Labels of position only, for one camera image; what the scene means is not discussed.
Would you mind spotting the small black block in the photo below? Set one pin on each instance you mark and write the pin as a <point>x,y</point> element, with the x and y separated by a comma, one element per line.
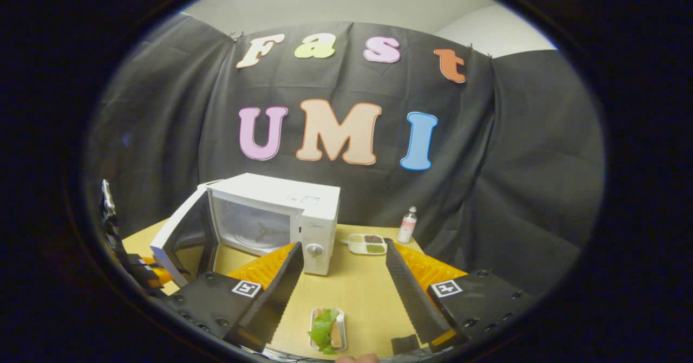
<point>405,344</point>

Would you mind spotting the white divided food container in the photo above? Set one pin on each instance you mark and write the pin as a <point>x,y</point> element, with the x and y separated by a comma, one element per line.
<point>368,244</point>

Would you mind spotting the small white rectangular plate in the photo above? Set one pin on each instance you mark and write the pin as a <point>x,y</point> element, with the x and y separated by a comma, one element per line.
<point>344,330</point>

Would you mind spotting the white microwave oven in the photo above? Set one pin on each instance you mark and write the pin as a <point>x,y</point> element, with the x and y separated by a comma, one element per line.
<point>270,195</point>

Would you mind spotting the clear bottle pink label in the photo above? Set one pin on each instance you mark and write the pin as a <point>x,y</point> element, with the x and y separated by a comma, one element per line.
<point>407,227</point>

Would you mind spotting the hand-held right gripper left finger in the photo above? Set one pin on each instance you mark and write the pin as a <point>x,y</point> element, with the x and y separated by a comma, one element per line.
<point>276,298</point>

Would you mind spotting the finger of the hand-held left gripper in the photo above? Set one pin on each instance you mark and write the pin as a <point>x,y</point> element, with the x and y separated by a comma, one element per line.
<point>154,276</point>

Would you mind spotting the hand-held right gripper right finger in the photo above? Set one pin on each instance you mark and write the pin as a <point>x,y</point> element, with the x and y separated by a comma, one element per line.
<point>414,298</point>

